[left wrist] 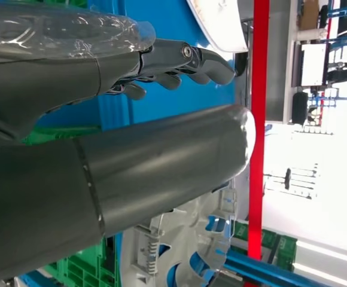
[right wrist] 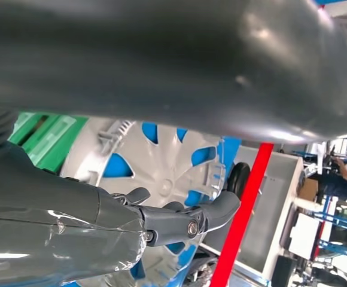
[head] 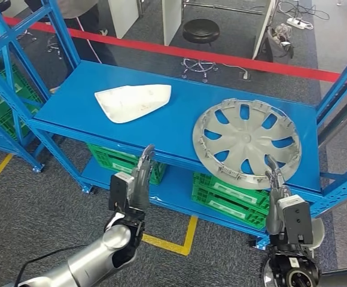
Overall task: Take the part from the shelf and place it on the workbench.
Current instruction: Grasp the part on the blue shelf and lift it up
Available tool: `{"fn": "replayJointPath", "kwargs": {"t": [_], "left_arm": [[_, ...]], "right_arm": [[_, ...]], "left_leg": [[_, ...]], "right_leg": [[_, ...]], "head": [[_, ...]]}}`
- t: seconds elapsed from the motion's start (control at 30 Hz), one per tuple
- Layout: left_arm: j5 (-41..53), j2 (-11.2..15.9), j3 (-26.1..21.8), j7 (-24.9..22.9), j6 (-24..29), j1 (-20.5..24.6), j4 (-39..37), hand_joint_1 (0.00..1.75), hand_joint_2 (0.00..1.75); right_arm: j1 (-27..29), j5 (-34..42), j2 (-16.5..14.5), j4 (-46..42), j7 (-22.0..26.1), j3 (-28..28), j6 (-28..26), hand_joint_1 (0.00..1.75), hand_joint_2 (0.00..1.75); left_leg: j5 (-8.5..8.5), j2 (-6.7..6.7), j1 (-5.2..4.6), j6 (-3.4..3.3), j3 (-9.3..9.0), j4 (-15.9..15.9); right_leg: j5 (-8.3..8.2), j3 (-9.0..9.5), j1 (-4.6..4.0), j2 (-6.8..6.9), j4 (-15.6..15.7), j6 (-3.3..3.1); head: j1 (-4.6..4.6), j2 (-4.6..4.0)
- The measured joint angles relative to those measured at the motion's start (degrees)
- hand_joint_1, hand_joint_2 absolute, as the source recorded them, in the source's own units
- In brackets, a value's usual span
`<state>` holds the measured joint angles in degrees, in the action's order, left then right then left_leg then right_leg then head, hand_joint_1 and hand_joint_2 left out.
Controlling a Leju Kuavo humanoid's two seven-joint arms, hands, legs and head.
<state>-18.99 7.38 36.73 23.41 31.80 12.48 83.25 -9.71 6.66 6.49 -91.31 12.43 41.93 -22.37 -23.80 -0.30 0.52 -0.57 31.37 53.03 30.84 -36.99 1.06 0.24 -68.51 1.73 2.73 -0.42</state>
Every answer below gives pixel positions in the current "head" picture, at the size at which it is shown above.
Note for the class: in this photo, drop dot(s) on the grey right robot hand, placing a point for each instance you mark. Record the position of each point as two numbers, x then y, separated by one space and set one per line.
273 214

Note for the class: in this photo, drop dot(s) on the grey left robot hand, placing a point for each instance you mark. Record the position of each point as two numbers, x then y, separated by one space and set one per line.
141 190

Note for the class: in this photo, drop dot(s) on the grey wheel hubcap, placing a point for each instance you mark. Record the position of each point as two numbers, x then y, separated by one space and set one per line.
245 140

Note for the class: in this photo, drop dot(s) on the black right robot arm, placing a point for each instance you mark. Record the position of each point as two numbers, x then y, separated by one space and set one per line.
293 273

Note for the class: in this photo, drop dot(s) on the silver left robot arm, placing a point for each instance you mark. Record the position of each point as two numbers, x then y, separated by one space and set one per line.
92 261

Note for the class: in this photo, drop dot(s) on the blue metal shelf rack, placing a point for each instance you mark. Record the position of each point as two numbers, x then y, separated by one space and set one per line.
11 148
161 126

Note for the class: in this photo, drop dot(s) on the white plastic panel part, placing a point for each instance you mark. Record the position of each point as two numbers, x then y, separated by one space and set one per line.
131 103

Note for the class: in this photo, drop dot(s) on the floor socket box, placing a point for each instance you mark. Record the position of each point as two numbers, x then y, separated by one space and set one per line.
244 75

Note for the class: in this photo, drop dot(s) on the red barrier belt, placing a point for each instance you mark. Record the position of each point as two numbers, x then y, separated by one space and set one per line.
191 52

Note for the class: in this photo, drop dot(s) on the dark grey bag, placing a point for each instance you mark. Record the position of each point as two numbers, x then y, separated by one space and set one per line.
277 45

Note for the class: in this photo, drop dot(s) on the black round stool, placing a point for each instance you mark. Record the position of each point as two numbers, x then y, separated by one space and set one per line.
3 4
200 31
54 47

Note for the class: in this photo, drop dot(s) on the white power strip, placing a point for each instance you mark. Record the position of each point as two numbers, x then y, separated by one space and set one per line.
299 23

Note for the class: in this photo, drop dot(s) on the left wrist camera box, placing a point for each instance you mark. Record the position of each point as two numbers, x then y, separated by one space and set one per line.
118 194

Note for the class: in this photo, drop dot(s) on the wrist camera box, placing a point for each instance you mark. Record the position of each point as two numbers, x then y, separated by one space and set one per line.
118 194
298 220

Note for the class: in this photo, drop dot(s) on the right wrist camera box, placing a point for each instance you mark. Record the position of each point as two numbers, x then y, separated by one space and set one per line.
298 220

